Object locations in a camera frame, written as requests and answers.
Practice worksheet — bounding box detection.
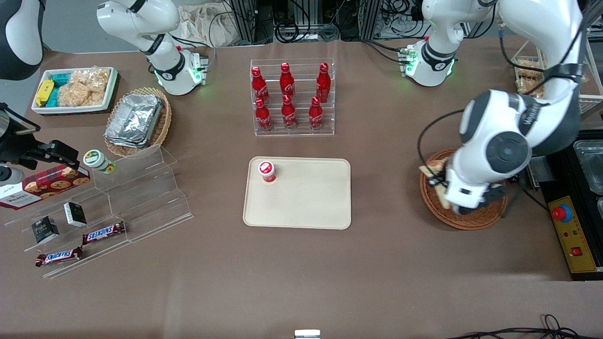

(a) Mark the yellow emergency stop control box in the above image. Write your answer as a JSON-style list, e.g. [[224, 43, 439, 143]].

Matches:
[[547, 195, 603, 274]]

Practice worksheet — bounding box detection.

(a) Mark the beige plastic tray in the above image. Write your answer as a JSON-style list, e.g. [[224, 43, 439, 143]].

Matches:
[[243, 156, 352, 230]]

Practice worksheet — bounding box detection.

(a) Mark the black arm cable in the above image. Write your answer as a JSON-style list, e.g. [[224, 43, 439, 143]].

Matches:
[[417, 109, 468, 176]]

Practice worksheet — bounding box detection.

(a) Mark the stack of foil trays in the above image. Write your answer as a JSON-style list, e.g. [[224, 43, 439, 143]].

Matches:
[[104, 93, 163, 149]]

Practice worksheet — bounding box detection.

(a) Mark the clear bag of fried snacks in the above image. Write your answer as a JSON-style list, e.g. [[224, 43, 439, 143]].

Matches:
[[516, 77, 546, 98], [515, 58, 547, 79]]

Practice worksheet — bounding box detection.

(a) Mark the steel pan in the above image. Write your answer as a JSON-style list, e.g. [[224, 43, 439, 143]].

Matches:
[[573, 139, 603, 196]]

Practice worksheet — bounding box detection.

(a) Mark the yellow snack pack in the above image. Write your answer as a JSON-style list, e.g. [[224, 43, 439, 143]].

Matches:
[[35, 79, 56, 107]]

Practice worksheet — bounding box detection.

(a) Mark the green and white yogurt cup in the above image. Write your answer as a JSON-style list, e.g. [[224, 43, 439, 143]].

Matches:
[[83, 149, 116, 175]]

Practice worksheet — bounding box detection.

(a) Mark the black cable bundle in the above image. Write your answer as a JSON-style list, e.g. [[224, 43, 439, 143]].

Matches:
[[257, 0, 361, 44]]

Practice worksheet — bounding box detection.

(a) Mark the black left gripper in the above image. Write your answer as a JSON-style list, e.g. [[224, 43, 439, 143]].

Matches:
[[426, 175, 511, 209]]

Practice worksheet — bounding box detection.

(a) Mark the oval light wicker basket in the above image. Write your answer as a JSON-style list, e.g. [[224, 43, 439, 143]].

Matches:
[[103, 87, 173, 158]]

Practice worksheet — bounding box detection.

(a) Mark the small black carton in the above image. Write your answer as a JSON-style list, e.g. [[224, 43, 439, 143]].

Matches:
[[63, 202, 88, 228], [31, 216, 60, 244]]

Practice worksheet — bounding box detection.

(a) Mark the red cola bottle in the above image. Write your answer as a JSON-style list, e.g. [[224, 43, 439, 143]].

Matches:
[[251, 66, 270, 105], [316, 62, 332, 104], [254, 97, 274, 132], [308, 97, 325, 131], [281, 94, 298, 131], [280, 62, 296, 101]]

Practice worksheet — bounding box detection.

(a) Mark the brown Snickers bar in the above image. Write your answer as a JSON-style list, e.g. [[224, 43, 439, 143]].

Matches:
[[35, 246, 84, 268], [82, 221, 127, 246]]

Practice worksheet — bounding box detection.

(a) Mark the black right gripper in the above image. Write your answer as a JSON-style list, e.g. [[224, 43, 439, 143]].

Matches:
[[0, 104, 80, 186]]

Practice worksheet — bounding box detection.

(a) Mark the aluminium frame post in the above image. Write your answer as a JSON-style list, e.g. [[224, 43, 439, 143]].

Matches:
[[226, 0, 258, 44], [359, 0, 383, 41]]

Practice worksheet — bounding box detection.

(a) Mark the clear acrylic bottle rack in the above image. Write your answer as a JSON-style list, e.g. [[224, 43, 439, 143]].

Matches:
[[250, 58, 336, 137]]

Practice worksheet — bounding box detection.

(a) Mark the white plastic bin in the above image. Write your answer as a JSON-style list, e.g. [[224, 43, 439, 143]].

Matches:
[[31, 66, 120, 116]]

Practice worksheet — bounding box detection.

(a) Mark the red tartan cookie box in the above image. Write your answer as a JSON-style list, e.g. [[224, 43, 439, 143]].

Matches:
[[0, 164, 91, 211]]

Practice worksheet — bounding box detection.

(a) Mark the red and white cup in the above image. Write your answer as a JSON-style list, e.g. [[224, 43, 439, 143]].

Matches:
[[257, 161, 277, 184]]

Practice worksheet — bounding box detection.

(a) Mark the beige crumpled cloth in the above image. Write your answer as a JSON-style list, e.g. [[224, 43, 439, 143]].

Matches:
[[175, 4, 237, 48]]

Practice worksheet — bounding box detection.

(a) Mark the clear bag of rice crackers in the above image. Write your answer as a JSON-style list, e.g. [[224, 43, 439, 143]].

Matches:
[[57, 81, 107, 107], [70, 67, 112, 92]]

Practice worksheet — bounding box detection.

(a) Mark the round brown wicker basket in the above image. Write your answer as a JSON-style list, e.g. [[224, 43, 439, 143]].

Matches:
[[419, 149, 510, 231]]

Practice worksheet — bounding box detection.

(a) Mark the clear acrylic stepped display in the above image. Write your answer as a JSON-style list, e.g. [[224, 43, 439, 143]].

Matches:
[[4, 144, 195, 280]]

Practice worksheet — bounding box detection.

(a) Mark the black floor cable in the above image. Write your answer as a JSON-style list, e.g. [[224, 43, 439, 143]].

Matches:
[[445, 314, 603, 339]]

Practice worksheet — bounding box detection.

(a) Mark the white wire basket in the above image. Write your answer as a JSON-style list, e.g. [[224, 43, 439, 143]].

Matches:
[[511, 40, 603, 114]]

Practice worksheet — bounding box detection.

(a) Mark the triangular sandwich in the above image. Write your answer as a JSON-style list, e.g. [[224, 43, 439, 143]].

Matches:
[[420, 159, 456, 210]]

